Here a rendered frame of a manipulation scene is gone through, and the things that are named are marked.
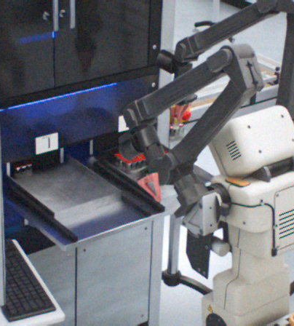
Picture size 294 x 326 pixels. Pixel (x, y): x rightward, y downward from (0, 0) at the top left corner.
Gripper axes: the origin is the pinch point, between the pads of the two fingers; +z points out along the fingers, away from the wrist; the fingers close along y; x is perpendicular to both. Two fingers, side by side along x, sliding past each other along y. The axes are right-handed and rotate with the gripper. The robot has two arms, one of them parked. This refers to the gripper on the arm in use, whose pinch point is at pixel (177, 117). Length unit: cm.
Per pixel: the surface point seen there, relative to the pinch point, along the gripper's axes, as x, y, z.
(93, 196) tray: 25.2, 12.4, 26.5
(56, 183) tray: 27.2, 27.6, 27.8
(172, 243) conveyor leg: -45, 24, 87
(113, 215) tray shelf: 30.0, -0.7, 25.4
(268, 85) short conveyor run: -91, 17, 23
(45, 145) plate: 27.4, 33.3, 14.9
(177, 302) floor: -47, 18, 116
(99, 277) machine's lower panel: 6, 22, 77
